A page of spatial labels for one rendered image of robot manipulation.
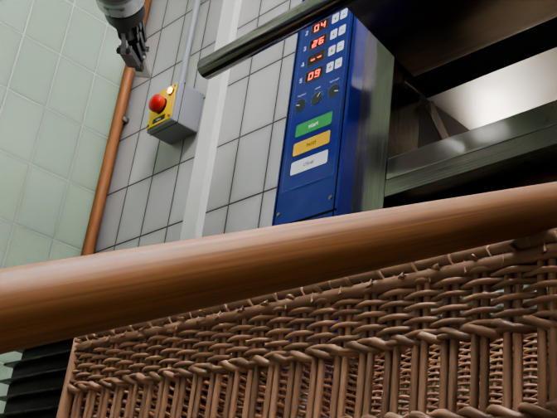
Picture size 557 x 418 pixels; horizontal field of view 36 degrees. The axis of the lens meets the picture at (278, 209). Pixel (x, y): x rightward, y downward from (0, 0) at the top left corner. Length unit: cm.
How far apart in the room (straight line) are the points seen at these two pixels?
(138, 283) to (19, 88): 178
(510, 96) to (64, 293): 127
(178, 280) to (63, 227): 171
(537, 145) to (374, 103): 36
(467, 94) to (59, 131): 101
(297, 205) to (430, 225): 102
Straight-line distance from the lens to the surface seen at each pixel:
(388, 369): 58
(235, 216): 164
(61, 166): 209
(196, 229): 170
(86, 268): 33
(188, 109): 188
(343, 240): 40
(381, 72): 151
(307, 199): 145
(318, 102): 154
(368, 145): 144
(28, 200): 202
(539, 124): 124
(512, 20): 140
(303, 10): 106
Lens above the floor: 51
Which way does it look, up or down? 25 degrees up
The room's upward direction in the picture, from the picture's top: 8 degrees clockwise
